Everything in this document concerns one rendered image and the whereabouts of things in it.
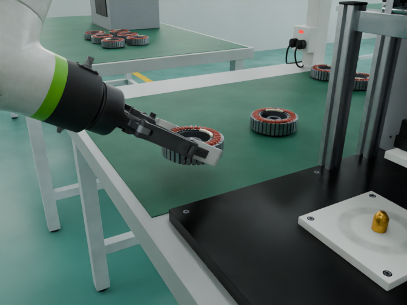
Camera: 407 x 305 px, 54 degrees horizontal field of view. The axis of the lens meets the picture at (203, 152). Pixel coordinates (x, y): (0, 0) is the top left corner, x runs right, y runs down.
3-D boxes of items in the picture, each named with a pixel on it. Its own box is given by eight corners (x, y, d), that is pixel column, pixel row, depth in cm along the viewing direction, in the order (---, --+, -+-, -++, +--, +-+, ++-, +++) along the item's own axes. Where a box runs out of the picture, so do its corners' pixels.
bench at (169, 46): (43, 240, 176) (8, 74, 145) (5, 117, 323) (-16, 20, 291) (247, 181, 225) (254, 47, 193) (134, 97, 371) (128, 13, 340)
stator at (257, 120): (297, 138, 89) (298, 123, 88) (247, 135, 91) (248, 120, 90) (296, 121, 99) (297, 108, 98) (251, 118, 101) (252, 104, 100)
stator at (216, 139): (181, 172, 65) (181, 152, 63) (150, 149, 73) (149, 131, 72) (235, 158, 71) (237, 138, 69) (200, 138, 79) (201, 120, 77)
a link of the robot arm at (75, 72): (28, 115, 58) (44, 135, 51) (59, 42, 57) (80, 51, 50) (66, 128, 62) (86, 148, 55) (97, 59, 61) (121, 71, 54)
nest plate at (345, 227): (387, 291, 45) (389, 283, 44) (297, 223, 56) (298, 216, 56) (465, 250, 51) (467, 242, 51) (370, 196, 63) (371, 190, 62)
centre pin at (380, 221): (380, 235, 52) (383, 217, 51) (367, 227, 54) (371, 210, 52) (389, 230, 53) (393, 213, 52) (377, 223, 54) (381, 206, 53)
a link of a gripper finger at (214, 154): (190, 137, 63) (192, 138, 63) (220, 149, 68) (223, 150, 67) (182, 154, 64) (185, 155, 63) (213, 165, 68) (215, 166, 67)
